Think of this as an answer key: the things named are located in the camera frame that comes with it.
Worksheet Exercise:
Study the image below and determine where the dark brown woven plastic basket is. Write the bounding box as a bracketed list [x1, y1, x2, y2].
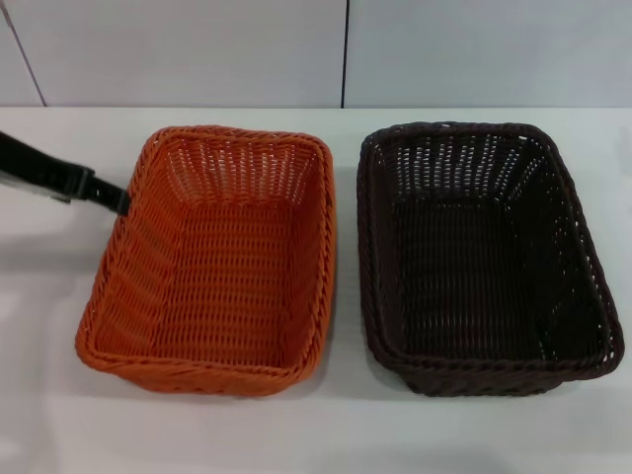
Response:
[355, 119, 625, 399]

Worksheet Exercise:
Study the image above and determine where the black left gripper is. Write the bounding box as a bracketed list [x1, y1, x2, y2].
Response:
[0, 129, 135, 217]

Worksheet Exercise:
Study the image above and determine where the orange woven plastic basket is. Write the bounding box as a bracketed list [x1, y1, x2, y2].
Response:
[74, 125, 339, 395]

